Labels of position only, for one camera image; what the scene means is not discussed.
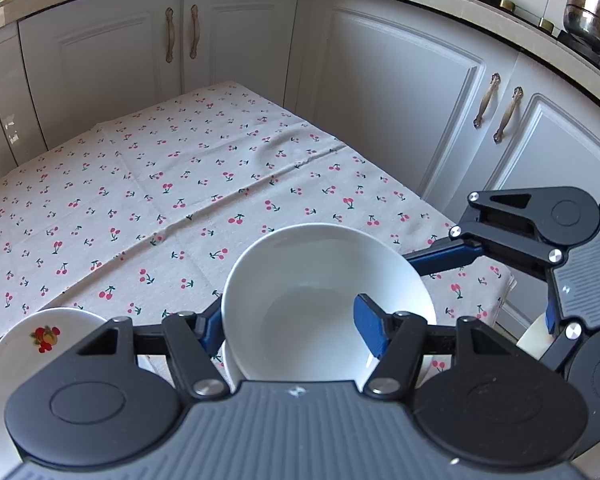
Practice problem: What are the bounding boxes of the gloved right hand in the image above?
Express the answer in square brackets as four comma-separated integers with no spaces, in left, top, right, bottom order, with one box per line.
[516,314,554,361]

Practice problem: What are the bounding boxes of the white kitchen base cabinets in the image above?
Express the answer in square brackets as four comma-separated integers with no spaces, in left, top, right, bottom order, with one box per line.
[0,0,600,221]

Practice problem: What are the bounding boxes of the pink-flower white bowl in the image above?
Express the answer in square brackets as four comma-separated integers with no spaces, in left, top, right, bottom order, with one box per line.
[221,223,437,387]

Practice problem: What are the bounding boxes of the cherry print tablecloth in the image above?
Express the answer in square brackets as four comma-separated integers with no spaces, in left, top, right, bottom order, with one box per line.
[0,79,519,386]

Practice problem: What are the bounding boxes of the white plate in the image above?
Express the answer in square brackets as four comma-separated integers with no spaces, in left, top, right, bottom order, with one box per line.
[0,306,176,480]

